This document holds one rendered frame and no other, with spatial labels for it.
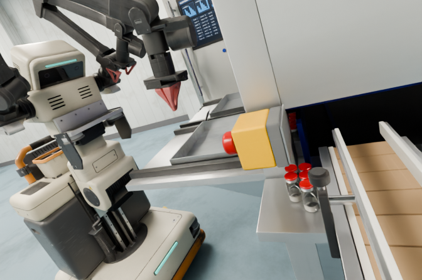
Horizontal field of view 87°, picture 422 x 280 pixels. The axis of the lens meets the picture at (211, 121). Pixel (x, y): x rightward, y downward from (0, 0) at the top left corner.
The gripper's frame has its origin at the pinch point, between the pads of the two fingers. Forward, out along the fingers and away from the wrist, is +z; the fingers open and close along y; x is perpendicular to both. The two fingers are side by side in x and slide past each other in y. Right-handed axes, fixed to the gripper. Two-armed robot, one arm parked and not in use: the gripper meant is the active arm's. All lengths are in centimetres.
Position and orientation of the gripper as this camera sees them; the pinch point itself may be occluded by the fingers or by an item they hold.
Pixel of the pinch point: (174, 107)
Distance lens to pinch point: 62.1
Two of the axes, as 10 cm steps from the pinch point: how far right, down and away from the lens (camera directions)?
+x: 3.2, -4.2, 8.5
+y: 9.2, -0.6, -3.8
